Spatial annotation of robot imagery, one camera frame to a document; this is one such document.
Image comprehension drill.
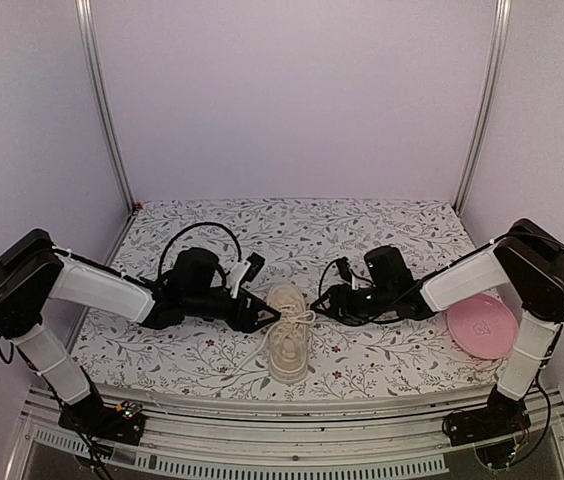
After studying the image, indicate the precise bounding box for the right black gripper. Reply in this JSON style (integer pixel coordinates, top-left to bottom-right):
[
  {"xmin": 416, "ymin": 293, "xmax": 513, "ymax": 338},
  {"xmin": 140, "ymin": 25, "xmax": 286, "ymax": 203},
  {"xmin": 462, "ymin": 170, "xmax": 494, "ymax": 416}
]
[{"xmin": 310, "ymin": 283, "xmax": 396, "ymax": 325}]

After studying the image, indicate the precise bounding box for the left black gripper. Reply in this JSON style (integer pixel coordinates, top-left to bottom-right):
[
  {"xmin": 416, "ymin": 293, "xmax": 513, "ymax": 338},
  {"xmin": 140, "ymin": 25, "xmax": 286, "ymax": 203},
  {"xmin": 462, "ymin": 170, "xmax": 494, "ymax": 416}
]
[{"xmin": 185, "ymin": 288, "xmax": 282, "ymax": 334}]

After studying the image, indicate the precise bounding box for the cream white sneaker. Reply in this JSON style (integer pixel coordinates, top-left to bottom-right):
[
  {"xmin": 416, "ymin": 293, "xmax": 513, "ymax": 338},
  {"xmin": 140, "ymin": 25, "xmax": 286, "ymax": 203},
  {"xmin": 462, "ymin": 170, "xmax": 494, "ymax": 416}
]
[{"xmin": 231, "ymin": 282, "xmax": 319, "ymax": 384}]

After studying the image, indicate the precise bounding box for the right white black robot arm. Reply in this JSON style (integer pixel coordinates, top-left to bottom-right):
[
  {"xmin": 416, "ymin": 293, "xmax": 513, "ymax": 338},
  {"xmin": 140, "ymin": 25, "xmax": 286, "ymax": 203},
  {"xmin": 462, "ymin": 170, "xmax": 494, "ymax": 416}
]
[{"xmin": 311, "ymin": 219, "xmax": 564, "ymax": 436}]

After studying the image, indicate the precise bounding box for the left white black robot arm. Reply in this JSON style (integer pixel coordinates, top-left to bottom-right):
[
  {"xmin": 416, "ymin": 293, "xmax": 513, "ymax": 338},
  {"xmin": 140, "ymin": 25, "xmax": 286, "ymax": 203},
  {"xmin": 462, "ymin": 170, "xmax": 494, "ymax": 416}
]
[{"xmin": 0, "ymin": 229, "xmax": 281, "ymax": 434}]

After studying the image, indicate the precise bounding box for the floral patterned table mat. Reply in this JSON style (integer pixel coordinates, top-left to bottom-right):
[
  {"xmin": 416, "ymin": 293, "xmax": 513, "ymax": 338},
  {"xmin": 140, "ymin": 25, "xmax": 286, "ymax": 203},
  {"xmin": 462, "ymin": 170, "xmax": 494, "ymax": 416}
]
[{"xmin": 72, "ymin": 199, "xmax": 506, "ymax": 401}]

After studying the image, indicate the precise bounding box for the pink round plate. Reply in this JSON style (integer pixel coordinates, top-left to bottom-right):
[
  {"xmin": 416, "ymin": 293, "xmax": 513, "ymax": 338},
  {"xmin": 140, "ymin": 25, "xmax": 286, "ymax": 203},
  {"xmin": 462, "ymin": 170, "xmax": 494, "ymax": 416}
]
[{"xmin": 446, "ymin": 294, "xmax": 518, "ymax": 360}]

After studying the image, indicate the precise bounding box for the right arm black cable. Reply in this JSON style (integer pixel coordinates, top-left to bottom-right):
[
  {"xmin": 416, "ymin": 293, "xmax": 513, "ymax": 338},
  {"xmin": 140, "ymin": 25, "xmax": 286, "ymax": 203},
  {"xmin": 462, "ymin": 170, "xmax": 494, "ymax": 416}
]
[{"xmin": 317, "ymin": 259, "xmax": 433, "ymax": 326}]

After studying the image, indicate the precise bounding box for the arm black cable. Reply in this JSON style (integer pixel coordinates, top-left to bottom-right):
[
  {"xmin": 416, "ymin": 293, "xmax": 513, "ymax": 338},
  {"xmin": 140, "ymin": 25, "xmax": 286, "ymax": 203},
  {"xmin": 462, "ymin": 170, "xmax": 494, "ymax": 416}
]
[
  {"xmin": 159, "ymin": 222, "xmax": 243, "ymax": 281},
  {"xmin": 317, "ymin": 259, "xmax": 433, "ymax": 326}
]

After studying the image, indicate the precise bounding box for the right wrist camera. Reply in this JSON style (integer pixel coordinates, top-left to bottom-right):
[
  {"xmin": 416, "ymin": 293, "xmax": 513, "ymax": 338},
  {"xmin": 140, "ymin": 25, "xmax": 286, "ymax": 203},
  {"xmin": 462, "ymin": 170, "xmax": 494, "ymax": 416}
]
[{"xmin": 335, "ymin": 257, "xmax": 360, "ymax": 290}]

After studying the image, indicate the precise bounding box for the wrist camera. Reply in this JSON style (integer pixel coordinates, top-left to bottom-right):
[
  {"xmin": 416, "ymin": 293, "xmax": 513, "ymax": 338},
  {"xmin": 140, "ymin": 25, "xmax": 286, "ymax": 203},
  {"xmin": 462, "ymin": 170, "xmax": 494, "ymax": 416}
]
[
  {"xmin": 226, "ymin": 253, "xmax": 265, "ymax": 299},
  {"xmin": 335, "ymin": 257, "xmax": 360, "ymax": 290}
]

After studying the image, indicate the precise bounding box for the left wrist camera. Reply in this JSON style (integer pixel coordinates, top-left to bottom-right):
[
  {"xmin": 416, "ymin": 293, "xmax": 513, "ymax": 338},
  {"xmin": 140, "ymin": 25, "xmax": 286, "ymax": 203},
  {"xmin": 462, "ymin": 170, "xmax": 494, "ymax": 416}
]
[{"xmin": 226, "ymin": 253, "xmax": 265, "ymax": 299}]

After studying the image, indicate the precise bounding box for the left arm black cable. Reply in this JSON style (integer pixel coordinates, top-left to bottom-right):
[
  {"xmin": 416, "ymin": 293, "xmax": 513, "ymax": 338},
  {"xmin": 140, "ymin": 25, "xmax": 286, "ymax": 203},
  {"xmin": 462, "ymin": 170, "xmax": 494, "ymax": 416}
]
[{"xmin": 159, "ymin": 222, "xmax": 243, "ymax": 281}]

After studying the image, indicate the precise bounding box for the aluminium front rail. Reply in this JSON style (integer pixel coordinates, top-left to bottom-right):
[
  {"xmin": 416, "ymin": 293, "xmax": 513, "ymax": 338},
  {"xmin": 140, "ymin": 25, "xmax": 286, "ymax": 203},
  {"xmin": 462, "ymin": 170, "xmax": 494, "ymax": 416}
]
[{"xmin": 4, "ymin": 384, "xmax": 564, "ymax": 480}]

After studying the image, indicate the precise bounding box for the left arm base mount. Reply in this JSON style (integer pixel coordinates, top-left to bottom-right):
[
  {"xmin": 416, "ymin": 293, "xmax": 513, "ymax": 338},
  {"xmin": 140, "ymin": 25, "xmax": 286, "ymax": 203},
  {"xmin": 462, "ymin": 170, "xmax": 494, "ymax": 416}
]
[{"xmin": 59, "ymin": 398, "xmax": 147, "ymax": 446}]

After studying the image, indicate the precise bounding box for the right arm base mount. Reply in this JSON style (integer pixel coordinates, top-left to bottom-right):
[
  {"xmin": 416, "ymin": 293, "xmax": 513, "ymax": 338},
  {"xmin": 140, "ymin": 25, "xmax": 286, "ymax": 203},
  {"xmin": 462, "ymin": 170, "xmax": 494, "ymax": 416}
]
[{"xmin": 442, "ymin": 390, "xmax": 531, "ymax": 446}]

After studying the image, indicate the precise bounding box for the right aluminium frame post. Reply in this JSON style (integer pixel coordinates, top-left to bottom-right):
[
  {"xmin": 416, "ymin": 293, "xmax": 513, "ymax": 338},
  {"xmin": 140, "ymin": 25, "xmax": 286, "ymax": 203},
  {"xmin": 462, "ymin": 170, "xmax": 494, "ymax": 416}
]
[{"xmin": 453, "ymin": 0, "xmax": 512, "ymax": 217}]

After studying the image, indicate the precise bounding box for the aluminium frame post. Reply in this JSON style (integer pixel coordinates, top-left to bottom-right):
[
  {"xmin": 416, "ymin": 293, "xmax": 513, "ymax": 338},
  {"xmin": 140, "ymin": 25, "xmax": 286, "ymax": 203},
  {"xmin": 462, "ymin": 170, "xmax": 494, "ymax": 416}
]
[
  {"xmin": 453, "ymin": 0, "xmax": 512, "ymax": 217},
  {"xmin": 75, "ymin": 0, "xmax": 136, "ymax": 215}
]

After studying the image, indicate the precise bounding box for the left aluminium frame post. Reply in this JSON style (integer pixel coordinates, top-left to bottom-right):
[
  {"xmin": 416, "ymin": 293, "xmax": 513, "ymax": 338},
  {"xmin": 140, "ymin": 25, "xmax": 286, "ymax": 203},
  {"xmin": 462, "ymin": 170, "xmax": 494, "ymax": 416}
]
[{"xmin": 75, "ymin": 0, "xmax": 136, "ymax": 215}]

